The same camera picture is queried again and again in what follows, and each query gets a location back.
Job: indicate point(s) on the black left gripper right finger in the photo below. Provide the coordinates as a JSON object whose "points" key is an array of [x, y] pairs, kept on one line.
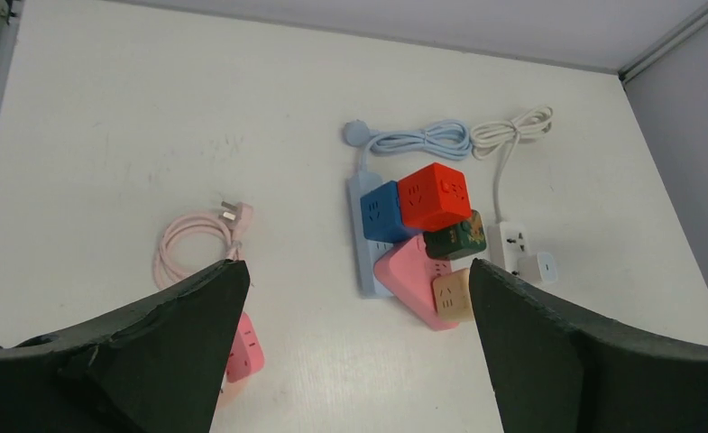
{"points": [[555, 366]]}

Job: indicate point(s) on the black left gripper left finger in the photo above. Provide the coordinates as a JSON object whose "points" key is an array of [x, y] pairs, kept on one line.
{"points": [[155, 365]]}

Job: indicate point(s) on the white charger plug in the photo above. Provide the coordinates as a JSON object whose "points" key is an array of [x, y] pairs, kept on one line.
{"points": [[538, 268]]}

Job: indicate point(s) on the beige cube socket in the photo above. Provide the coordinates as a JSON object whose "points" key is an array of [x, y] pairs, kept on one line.
{"points": [[452, 296]]}

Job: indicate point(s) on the dark green cube socket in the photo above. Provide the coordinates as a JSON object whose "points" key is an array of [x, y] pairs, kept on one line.
{"points": [[458, 240]]}

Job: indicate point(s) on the red cube socket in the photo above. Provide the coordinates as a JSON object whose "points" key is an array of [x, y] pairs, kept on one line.
{"points": [[434, 198]]}

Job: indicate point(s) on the blue cube socket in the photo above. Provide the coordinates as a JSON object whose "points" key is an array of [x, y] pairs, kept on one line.
{"points": [[381, 215]]}

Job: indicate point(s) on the white power strip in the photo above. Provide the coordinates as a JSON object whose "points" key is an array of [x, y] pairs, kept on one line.
{"points": [[508, 243]]}

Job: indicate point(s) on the pink round socket base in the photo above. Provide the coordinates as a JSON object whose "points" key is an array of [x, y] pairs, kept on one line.
{"points": [[246, 358]]}

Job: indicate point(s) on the pink triangular power strip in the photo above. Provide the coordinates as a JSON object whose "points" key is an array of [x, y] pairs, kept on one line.
{"points": [[408, 273]]}

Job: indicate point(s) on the light blue power strip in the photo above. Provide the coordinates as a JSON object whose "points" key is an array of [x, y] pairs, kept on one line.
{"points": [[366, 252]]}

